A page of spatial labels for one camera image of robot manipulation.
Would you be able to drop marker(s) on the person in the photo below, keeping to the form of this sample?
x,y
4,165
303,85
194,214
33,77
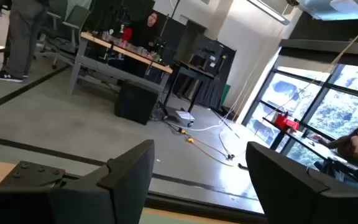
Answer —
x,y
23,37
353,149
143,34

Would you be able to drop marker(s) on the black box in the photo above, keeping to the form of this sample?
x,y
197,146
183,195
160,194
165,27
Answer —
x,y
135,102

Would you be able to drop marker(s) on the black cabinet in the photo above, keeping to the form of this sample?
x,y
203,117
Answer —
x,y
225,71

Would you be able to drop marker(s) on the small red object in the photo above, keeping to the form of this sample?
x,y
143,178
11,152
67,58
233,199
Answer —
x,y
127,34

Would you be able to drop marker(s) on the black side table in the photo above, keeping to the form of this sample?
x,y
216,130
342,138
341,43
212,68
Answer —
x,y
191,71

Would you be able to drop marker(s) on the white ceiling light fixture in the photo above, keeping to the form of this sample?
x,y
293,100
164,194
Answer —
x,y
269,11

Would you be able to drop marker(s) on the wooden desk grey frame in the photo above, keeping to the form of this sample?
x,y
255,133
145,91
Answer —
x,y
104,63

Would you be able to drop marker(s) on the grey office chair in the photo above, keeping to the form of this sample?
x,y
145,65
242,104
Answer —
x,y
73,21

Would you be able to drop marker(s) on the large black framed window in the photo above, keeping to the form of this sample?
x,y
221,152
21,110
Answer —
x,y
340,109

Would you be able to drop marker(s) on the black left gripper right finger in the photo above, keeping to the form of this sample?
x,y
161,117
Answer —
x,y
306,199

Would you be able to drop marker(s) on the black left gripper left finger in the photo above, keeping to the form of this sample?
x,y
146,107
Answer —
x,y
73,205

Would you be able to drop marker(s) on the white flat box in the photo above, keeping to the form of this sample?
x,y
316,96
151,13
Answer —
x,y
185,115

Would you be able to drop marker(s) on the green waste bin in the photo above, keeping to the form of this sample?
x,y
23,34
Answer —
x,y
225,95

